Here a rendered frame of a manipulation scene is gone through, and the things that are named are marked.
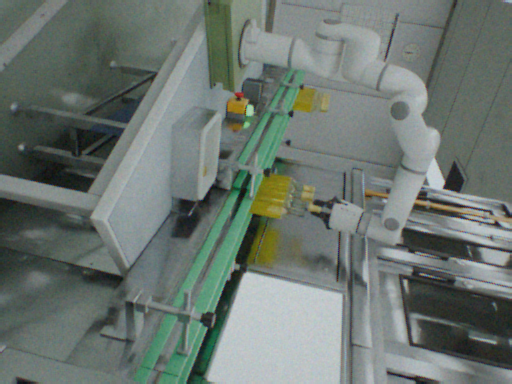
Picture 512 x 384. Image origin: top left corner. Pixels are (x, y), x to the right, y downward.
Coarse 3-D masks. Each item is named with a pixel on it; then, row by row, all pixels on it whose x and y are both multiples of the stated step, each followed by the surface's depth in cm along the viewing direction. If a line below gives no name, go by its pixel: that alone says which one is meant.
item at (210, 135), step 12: (216, 120) 119; (204, 132) 110; (216, 132) 126; (204, 144) 129; (216, 144) 128; (204, 156) 131; (216, 156) 130; (216, 168) 133; (204, 180) 129; (204, 192) 124
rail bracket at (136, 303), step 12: (132, 288) 81; (132, 300) 78; (144, 300) 80; (132, 312) 79; (144, 312) 80; (168, 312) 79; (180, 312) 78; (192, 312) 79; (108, 324) 86; (120, 324) 86; (132, 324) 81; (204, 324) 78; (108, 336) 84; (120, 336) 83; (132, 336) 83; (180, 348) 84
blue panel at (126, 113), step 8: (264, 64) 265; (128, 104) 175; (136, 104) 176; (120, 112) 167; (128, 112) 168; (112, 120) 159; (120, 120) 160; (128, 120) 161; (96, 128) 151; (104, 128) 152; (120, 136) 148
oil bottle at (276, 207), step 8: (256, 200) 142; (264, 200) 142; (272, 200) 143; (280, 200) 144; (256, 208) 143; (264, 208) 142; (272, 208) 142; (280, 208) 141; (288, 208) 141; (272, 216) 143; (280, 216) 143
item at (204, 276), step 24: (240, 192) 143; (240, 216) 130; (216, 240) 118; (216, 264) 109; (192, 288) 101; (216, 288) 102; (168, 336) 88; (192, 336) 88; (144, 360) 82; (168, 360) 83
